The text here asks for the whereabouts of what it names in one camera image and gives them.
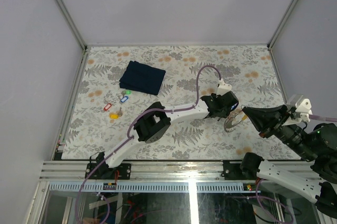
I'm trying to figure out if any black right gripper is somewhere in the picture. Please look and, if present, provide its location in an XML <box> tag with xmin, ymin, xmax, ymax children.
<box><xmin>241</xmin><ymin>102</ymin><xmax>316</xmax><ymax>160</ymax></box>

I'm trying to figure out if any small red key tag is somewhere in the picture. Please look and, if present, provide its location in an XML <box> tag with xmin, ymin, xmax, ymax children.
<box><xmin>103</xmin><ymin>103</ymin><xmax>112</xmax><ymax>111</ymax></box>

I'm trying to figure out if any floral patterned table mat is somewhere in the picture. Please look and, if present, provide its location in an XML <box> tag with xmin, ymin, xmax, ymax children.
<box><xmin>62</xmin><ymin>45</ymin><xmax>298</xmax><ymax>160</ymax></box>

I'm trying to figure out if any aluminium front rail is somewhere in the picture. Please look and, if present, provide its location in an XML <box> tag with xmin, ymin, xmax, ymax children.
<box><xmin>39</xmin><ymin>159</ymin><xmax>264</xmax><ymax>182</ymax></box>

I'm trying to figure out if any key with blue tag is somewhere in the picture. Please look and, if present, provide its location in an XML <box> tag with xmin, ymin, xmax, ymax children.
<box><xmin>231</xmin><ymin>104</ymin><xmax>238</xmax><ymax>110</ymax></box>

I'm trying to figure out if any metal keyring with yellow grip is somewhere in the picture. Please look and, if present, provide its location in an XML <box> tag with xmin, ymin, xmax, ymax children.
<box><xmin>223</xmin><ymin>109</ymin><xmax>247</xmax><ymax>133</ymax></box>

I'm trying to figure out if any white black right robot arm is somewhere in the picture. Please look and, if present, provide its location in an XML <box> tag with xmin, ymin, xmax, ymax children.
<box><xmin>240</xmin><ymin>101</ymin><xmax>336</xmax><ymax>218</ymax></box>

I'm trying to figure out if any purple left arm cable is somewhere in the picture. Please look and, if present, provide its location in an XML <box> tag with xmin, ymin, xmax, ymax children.
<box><xmin>75</xmin><ymin>65</ymin><xmax>223</xmax><ymax>224</ymax></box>

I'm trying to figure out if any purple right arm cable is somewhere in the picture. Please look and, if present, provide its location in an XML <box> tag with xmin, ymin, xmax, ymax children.
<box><xmin>308</xmin><ymin>115</ymin><xmax>337</xmax><ymax>123</ymax></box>

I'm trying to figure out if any small blue key tag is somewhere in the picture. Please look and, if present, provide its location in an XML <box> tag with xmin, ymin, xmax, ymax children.
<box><xmin>120</xmin><ymin>96</ymin><xmax>128</xmax><ymax>103</ymax></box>

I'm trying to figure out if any key with yellow tag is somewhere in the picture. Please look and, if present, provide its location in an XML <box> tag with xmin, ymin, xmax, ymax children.
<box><xmin>109</xmin><ymin>108</ymin><xmax>123</xmax><ymax>119</ymax></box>

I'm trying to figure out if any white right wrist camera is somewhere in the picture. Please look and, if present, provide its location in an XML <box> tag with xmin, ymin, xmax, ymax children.
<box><xmin>283</xmin><ymin>94</ymin><xmax>312</xmax><ymax>126</ymax></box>

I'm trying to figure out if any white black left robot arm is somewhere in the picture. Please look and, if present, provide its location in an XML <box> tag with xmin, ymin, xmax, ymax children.
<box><xmin>85</xmin><ymin>91</ymin><xmax>239</xmax><ymax>180</ymax></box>

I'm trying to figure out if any key with green tag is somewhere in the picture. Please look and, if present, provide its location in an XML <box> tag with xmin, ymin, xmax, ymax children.
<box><xmin>122</xmin><ymin>90</ymin><xmax>131</xmax><ymax>95</ymax></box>

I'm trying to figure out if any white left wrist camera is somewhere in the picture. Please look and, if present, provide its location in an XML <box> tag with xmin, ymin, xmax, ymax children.
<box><xmin>216</xmin><ymin>79</ymin><xmax>232</xmax><ymax>96</ymax></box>

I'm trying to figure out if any dark navy folded cloth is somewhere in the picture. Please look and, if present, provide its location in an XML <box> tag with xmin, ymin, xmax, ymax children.
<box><xmin>119</xmin><ymin>61</ymin><xmax>166</xmax><ymax>95</ymax></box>

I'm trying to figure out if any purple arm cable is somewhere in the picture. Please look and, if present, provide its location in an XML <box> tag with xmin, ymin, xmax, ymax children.
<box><xmin>308</xmin><ymin>115</ymin><xmax>337</xmax><ymax>123</ymax></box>
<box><xmin>75</xmin><ymin>65</ymin><xmax>223</xmax><ymax>224</ymax></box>

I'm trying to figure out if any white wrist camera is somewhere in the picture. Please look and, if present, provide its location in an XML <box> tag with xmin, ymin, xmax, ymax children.
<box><xmin>216</xmin><ymin>79</ymin><xmax>232</xmax><ymax>96</ymax></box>
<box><xmin>283</xmin><ymin>94</ymin><xmax>312</xmax><ymax>126</ymax></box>

